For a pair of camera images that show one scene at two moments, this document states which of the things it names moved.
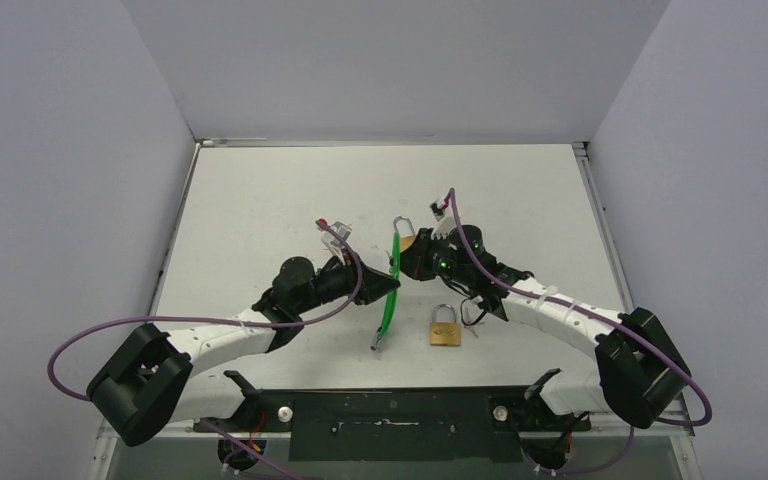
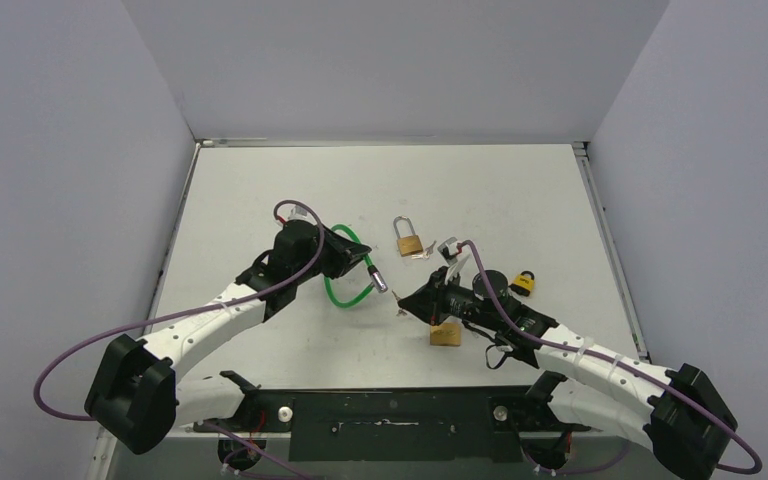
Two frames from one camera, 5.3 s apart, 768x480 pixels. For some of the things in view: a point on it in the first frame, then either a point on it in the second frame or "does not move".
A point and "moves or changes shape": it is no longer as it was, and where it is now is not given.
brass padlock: (407, 240) does not move
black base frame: (419, 424) does not move
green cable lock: (377, 339) moves or changes shape
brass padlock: (445, 333) does not move
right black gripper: (421, 254) -> (437, 295)
